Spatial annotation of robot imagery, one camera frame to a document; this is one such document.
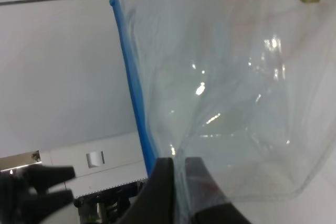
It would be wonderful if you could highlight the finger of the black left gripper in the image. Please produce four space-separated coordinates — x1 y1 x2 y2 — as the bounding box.
13 190 74 223
15 165 75 190

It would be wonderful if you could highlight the clear zip file bag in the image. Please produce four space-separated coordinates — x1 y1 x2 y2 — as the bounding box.
110 0 335 223

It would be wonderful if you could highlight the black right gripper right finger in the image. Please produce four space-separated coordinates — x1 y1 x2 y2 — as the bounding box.
185 157 250 224

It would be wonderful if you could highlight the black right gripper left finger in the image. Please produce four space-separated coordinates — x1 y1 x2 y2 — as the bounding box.
118 157 175 224

